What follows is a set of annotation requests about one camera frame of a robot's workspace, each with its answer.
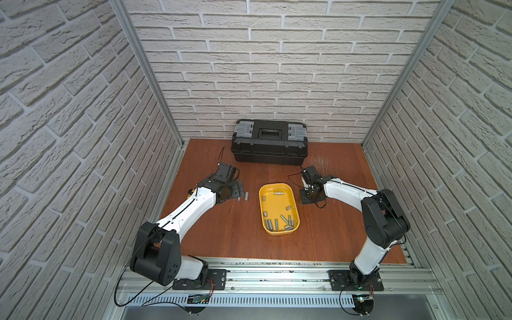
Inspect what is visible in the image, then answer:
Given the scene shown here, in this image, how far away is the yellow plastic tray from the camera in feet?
2.85

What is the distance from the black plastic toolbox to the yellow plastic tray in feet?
0.53

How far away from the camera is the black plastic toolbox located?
3.26 ft
